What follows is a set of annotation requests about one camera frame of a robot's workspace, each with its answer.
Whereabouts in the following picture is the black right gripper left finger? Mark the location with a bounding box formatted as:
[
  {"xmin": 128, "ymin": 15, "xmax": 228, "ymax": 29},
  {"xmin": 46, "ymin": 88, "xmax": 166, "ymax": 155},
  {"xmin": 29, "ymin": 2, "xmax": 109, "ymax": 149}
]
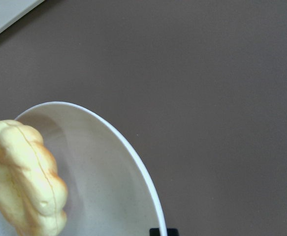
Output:
[{"xmin": 149, "ymin": 228, "xmax": 160, "ymax": 236}]

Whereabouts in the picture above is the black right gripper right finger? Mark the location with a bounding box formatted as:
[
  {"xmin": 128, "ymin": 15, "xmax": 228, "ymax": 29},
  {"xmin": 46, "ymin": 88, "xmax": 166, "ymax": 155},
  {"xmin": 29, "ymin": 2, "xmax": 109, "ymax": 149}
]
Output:
[{"xmin": 167, "ymin": 228, "xmax": 179, "ymax": 236}]

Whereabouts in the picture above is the glazed ring donut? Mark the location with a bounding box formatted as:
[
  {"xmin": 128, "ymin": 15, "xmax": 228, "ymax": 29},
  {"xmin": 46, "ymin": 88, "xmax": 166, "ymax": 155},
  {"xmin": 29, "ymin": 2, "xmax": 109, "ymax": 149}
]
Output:
[{"xmin": 0, "ymin": 120, "xmax": 68, "ymax": 236}]

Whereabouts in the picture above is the white round plate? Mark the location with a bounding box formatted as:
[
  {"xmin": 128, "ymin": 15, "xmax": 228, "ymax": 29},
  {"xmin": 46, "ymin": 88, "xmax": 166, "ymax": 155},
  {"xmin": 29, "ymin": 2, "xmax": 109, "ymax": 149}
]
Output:
[{"xmin": 16, "ymin": 102, "xmax": 167, "ymax": 236}]

